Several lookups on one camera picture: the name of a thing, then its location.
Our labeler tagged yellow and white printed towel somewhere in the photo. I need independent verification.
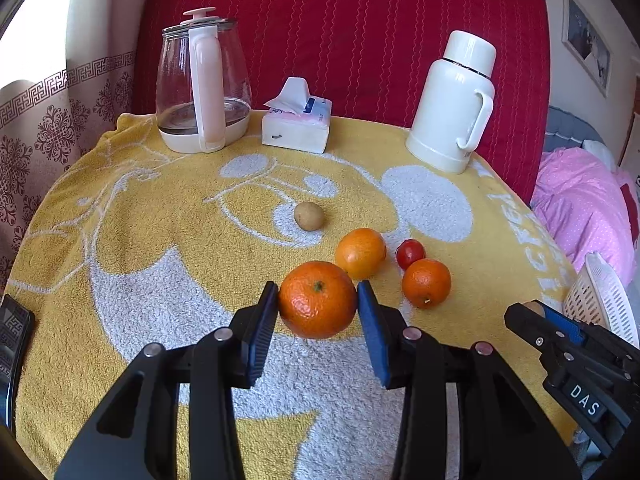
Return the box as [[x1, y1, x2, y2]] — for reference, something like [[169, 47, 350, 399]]
[[5, 110, 588, 480]]

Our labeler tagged white plastic basket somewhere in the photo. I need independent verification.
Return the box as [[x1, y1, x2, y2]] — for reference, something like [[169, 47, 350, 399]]
[[564, 251, 640, 348]]

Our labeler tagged patterned curtain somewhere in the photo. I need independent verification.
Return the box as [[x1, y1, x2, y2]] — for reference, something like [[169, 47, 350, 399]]
[[0, 50, 138, 281]]

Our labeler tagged medium mandarin with stem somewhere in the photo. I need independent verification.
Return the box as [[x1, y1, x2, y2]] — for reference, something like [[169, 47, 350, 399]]
[[278, 260, 359, 340]]

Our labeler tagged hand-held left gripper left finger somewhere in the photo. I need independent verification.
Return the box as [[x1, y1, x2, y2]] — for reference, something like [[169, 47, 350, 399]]
[[54, 281, 279, 480]]

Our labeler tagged glass kettle with pink handle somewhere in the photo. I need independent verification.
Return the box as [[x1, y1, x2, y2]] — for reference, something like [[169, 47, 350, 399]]
[[155, 7, 252, 154]]

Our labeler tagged framed wall picture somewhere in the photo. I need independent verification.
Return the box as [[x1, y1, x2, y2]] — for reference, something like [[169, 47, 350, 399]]
[[562, 0, 613, 98]]

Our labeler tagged red tomato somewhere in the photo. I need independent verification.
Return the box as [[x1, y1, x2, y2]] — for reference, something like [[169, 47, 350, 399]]
[[396, 239, 427, 271]]

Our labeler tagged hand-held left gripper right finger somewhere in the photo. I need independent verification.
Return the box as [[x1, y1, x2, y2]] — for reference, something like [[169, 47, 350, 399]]
[[356, 280, 583, 480]]

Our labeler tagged red quilted sofa cover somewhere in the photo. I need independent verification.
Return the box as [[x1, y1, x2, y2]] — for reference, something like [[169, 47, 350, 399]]
[[135, 0, 551, 206]]

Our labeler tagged small kiwi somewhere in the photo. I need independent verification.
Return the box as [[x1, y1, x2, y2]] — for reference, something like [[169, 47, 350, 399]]
[[293, 201, 325, 231]]

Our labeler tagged grey bedding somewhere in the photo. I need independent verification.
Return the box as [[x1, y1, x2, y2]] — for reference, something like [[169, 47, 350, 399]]
[[542, 106, 606, 153]]

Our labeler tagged black patterned object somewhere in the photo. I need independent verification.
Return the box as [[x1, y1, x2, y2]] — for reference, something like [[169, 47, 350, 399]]
[[0, 294, 37, 431]]

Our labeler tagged smooth orange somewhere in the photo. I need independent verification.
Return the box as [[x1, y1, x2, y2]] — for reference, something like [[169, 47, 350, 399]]
[[335, 228, 388, 281]]

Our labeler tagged large bumpy orange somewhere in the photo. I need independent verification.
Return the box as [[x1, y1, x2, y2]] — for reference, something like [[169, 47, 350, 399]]
[[402, 258, 452, 309]]

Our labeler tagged tissue pack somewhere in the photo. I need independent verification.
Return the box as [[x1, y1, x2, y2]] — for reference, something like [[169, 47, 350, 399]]
[[262, 77, 333, 155]]

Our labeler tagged white thermos jug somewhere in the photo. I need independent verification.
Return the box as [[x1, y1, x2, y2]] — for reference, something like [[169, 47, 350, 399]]
[[405, 30, 497, 175]]

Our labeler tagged pink blanket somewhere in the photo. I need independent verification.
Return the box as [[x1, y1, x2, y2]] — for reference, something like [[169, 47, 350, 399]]
[[530, 149, 640, 288]]

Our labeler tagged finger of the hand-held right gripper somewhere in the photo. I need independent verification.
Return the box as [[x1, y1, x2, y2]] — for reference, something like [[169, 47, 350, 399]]
[[504, 302, 576, 361], [540, 304, 628, 350]]

